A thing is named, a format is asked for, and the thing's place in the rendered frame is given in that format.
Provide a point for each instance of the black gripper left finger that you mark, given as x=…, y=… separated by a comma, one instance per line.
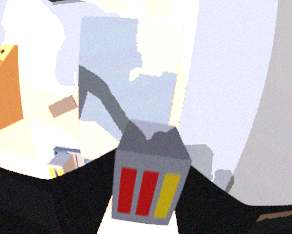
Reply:
x=73, y=203

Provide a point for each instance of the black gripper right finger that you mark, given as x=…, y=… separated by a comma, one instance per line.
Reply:
x=203, y=208

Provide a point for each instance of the grey flat panel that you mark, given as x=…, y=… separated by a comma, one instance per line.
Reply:
x=263, y=175

